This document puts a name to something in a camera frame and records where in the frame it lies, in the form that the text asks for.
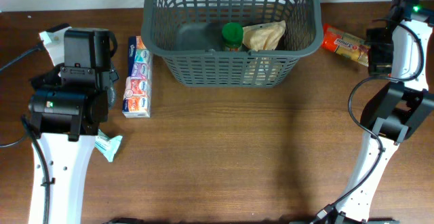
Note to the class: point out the grey plastic shopping basket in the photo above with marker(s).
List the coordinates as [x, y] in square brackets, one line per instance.
[187, 34]

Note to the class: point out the spaghetti pasta package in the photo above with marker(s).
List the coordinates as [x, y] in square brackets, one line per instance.
[345, 44]

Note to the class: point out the green lid Knorr jar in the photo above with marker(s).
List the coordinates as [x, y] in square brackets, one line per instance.
[232, 37]

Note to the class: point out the Kleenex tissue multipack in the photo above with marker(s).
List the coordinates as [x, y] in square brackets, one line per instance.
[138, 84]

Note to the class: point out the beige snack bag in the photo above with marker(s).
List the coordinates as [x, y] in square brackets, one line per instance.
[261, 71]

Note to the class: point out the teal tissue packet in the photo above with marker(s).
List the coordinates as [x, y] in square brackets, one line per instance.
[108, 146]

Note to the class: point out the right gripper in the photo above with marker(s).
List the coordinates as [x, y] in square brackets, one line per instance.
[375, 58]

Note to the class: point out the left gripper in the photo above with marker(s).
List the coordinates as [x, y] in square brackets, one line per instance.
[115, 76]

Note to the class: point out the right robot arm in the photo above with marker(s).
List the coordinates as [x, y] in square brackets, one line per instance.
[398, 55]

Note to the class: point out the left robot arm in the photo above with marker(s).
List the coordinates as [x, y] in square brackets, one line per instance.
[69, 104]

